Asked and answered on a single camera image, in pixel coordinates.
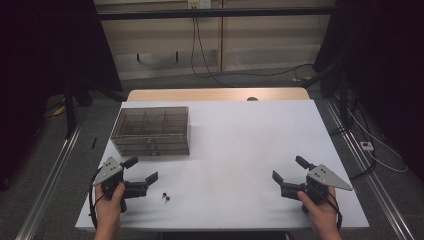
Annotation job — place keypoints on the aluminium floor rail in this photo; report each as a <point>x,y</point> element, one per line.
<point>366,176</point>
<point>50,176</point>

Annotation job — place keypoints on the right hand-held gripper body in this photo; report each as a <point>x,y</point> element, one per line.
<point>328,178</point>

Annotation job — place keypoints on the black frame bar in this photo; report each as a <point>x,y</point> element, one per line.
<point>216,13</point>

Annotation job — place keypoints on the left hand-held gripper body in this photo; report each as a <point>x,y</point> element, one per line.
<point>108,171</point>

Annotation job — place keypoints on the smoky transparent drawer cabinet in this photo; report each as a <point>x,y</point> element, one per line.
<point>151,151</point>

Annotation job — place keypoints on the black curtain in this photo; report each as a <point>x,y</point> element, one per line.
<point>40,66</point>
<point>386,66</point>

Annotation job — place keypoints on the white wall socket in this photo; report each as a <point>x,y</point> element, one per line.
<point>199,3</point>

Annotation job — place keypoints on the white power strip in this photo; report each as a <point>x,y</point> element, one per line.
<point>366,145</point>

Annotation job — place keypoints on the person's right hand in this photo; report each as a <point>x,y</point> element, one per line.
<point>321,213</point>

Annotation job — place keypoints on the person's left hand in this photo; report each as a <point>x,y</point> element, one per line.
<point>109,206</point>

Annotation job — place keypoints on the wooden table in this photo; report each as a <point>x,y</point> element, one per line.
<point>200,94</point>

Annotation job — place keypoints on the black pen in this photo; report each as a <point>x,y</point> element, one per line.
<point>94,142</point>

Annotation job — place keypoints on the black metal stand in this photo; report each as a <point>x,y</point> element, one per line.
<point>70,113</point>

